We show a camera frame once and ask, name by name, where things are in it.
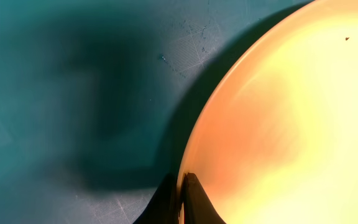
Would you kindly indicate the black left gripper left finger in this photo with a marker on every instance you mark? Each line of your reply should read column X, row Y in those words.
column 162, row 208

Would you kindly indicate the yellow-green plate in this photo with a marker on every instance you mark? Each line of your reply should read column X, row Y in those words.
column 277, row 141

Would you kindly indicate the blue plastic tray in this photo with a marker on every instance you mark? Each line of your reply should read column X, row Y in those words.
column 98, row 98

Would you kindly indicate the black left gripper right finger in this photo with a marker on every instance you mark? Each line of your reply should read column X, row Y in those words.
column 198, row 208

